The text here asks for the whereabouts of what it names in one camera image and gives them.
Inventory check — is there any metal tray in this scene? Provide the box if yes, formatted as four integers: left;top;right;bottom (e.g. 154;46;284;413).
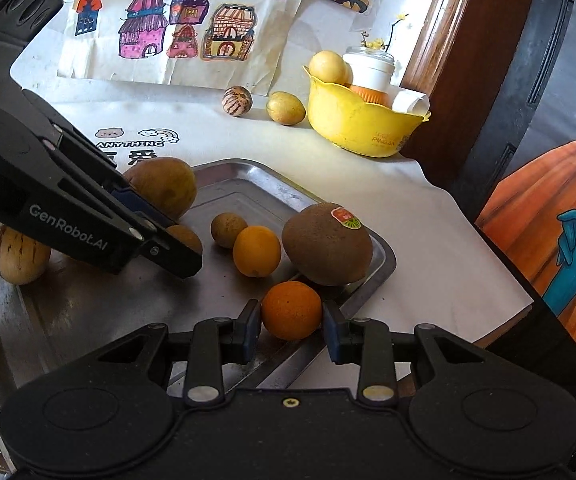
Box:
0;158;397;471

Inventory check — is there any orange painted panel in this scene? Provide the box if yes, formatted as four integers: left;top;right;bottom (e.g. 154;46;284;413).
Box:
475;122;576;317

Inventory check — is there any brown oval fruit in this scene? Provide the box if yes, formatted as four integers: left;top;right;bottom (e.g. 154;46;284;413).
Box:
123;156;197;222

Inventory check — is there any coloured houses drawing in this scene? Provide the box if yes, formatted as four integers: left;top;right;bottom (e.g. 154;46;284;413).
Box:
58;0;313;96

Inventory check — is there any small striped pepino melon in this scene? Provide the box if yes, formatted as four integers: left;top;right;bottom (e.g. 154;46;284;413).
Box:
221;86;253;117

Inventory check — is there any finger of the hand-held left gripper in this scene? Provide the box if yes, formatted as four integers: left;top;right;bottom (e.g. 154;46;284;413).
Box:
133;232;203;279
22;89;177;228

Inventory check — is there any brown wooden frame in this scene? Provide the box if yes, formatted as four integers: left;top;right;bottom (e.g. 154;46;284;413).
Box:
400;0;541;186

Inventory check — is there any white printed tablecloth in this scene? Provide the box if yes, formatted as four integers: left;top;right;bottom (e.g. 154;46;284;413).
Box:
0;50;533;471

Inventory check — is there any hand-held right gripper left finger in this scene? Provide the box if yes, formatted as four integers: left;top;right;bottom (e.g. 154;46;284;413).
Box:
95;299;263;406

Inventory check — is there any orange ribbed cup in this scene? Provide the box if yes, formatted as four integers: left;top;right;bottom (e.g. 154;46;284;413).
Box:
350;85;387;106

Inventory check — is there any rolled white paper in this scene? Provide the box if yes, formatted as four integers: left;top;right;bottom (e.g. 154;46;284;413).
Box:
392;87;429;117

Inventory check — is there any yellow plastic bowl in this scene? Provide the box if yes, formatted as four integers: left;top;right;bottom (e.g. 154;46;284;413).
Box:
303;65;431;157

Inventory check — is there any round orange mandarin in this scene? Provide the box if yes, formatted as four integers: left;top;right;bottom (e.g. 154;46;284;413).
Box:
261;281;323;342

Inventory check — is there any kiwi with red sticker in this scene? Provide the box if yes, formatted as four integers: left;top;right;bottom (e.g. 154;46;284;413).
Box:
282;202;373;287

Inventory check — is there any brown longan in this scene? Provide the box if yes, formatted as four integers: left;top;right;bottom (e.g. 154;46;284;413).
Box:
211;212;249;249
165;224;203;256

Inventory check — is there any small oval orange citrus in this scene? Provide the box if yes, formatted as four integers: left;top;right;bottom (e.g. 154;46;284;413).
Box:
233;225;282;279

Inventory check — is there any white jar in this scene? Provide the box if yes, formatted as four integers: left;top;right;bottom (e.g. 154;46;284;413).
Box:
343;46;397;92

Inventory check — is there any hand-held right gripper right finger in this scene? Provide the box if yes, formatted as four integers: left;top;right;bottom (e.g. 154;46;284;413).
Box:
322;300;488;406

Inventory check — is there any yellow round fruit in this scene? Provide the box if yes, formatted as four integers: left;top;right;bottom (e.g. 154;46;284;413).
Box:
309;50;349;86

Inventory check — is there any yellow-green round fruit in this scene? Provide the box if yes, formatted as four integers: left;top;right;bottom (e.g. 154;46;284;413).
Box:
266;91;307;126

